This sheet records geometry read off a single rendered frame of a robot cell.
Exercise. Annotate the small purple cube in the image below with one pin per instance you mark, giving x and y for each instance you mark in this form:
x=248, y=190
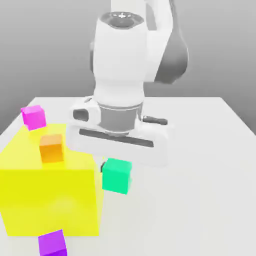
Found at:
x=52, y=245

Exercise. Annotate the small orange cube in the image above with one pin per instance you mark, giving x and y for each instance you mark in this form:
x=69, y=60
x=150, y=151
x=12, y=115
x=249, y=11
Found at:
x=51, y=149

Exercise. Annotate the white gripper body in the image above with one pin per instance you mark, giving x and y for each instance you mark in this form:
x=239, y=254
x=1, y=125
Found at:
x=120, y=149

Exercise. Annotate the small magenta cube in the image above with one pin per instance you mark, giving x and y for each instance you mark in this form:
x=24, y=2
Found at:
x=34, y=118

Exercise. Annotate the small green cube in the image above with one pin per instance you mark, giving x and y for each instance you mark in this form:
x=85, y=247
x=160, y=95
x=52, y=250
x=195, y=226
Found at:
x=116, y=177

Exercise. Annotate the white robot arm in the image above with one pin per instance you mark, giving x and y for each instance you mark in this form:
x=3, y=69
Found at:
x=120, y=66

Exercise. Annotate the large yellow box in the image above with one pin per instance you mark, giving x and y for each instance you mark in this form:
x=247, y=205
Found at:
x=48, y=200

